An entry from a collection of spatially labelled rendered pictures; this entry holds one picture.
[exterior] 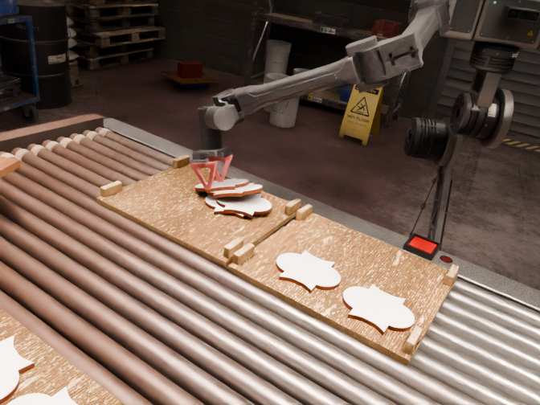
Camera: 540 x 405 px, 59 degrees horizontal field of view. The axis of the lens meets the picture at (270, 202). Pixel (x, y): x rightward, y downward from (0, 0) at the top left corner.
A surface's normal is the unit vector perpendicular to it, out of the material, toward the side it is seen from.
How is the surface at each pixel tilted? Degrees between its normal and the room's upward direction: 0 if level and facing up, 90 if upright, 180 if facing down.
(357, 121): 77
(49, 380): 0
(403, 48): 89
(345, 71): 97
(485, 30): 90
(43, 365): 0
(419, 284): 0
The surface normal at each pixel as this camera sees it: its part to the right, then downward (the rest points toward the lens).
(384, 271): 0.13, -0.87
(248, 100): -0.29, 0.49
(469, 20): -0.10, 0.45
